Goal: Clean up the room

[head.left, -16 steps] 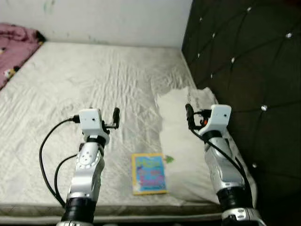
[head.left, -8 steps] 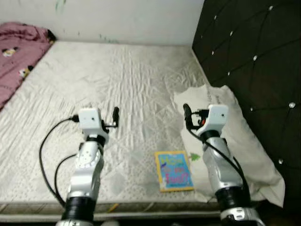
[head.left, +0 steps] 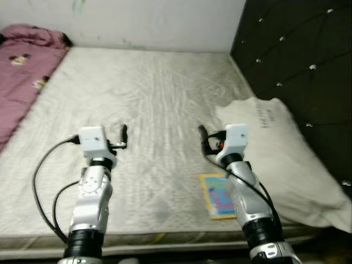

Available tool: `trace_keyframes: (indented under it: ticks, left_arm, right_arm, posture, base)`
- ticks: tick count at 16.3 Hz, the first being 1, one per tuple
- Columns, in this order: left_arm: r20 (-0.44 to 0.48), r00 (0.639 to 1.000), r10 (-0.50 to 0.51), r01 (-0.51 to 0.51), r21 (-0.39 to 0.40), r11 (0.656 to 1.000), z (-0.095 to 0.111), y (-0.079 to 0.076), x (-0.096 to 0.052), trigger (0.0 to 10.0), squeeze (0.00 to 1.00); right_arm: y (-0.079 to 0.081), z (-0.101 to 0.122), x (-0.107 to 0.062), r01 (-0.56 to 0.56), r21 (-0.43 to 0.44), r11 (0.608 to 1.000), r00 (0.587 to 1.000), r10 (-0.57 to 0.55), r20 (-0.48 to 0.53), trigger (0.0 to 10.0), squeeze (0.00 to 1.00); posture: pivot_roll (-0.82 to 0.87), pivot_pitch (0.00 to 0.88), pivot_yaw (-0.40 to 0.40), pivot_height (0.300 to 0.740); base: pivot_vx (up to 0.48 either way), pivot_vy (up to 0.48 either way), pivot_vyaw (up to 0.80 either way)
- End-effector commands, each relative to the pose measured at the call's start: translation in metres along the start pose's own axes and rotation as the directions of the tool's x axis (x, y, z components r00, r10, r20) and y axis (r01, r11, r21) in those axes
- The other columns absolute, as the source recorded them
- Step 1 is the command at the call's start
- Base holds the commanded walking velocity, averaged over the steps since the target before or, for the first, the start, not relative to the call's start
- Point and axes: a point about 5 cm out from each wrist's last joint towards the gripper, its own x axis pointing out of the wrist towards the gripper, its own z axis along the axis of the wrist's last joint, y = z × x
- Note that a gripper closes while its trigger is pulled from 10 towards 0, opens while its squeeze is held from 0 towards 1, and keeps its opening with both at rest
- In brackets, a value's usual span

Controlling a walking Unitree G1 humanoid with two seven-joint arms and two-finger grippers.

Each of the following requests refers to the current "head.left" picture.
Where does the white pillow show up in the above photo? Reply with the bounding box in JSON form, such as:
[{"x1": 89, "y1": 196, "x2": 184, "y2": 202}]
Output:
[{"x1": 214, "y1": 98, "x2": 352, "y2": 232}]

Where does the colourful children's board book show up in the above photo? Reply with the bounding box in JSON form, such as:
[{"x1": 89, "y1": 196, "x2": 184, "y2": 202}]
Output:
[{"x1": 199, "y1": 173, "x2": 238, "y2": 219}]

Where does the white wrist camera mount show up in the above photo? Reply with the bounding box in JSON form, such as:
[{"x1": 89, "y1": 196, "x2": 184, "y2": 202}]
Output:
[
  {"x1": 77, "y1": 126, "x2": 117, "y2": 166},
  {"x1": 216, "y1": 124, "x2": 248, "y2": 164}
]

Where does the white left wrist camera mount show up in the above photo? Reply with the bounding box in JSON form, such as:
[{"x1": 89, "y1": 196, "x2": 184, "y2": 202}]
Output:
[{"x1": 77, "y1": 126, "x2": 117, "y2": 166}]

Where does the short black left arm cable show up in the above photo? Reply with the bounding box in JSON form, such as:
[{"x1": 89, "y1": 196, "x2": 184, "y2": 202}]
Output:
[{"x1": 52, "y1": 180, "x2": 83, "y2": 232}]

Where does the white quilted mattress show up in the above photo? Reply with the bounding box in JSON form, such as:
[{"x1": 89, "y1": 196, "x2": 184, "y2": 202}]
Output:
[{"x1": 0, "y1": 47, "x2": 331, "y2": 248}]

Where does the black tufted headboard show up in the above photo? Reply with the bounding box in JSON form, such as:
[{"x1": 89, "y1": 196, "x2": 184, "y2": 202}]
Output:
[{"x1": 230, "y1": 0, "x2": 352, "y2": 188}]

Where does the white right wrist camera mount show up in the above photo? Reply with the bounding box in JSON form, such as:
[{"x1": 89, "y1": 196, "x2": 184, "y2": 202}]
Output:
[{"x1": 216, "y1": 124, "x2": 248, "y2": 164}]

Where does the purple cartoon print blanket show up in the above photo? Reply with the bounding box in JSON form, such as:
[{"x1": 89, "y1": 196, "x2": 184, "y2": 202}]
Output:
[{"x1": 0, "y1": 23, "x2": 72, "y2": 152}]

